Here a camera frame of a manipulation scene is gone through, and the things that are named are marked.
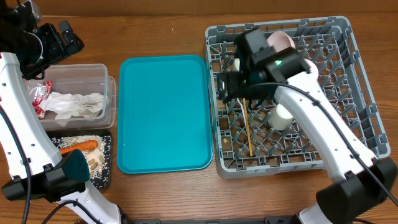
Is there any white plastic fork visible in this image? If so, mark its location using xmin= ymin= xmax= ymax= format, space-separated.
xmin=236 ymin=98 xmax=244 ymax=113

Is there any black tray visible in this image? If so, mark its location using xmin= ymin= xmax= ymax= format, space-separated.
xmin=47 ymin=129 xmax=113 ymax=189

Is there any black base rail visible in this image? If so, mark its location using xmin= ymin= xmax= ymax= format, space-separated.
xmin=119 ymin=207 xmax=312 ymax=224

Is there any pink small bowl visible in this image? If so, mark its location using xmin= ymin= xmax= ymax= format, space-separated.
xmin=305 ymin=59 xmax=319 ymax=79

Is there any grey dishwasher rack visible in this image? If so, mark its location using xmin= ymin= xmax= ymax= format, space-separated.
xmin=205 ymin=16 xmax=391 ymax=179

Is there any teal plastic tray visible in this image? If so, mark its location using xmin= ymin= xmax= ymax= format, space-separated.
xmin=116 ymin=55 xmax=213 ymax=174

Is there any orange carrot piece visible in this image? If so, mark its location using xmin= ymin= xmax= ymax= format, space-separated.
xmin=60 ymin=140 xmax=99 ymax=154

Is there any white napkin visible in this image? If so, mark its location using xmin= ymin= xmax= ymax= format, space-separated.
xmin=39 ymin=91 xmax=105 ymax=127

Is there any red snack wrapper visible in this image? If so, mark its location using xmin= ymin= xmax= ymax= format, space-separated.
xmin=32 ymin=81 xmax=53 ymax=119

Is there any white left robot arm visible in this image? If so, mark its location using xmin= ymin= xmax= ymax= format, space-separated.
xmin=1 ymin=1 xmax=129 ymax=223

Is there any wooden chopstick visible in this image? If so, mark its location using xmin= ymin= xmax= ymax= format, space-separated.
xmin=243 ymin=98 xmax=254 ymax=157

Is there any pink plate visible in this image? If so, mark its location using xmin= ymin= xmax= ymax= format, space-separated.
xmin=267 ymin=31 xmax=295 ymax=52

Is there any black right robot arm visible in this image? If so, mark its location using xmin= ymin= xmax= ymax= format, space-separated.
xmin=218 ymin=28 xmax=397 ymax=223

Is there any cream white cup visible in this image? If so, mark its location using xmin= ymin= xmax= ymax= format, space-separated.
xmin=267 ymin=104 xmax=294 ymax=131

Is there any white bowl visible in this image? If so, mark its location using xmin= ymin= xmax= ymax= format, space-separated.
xmin=233 ymin=58 xmax=240 ymax=72

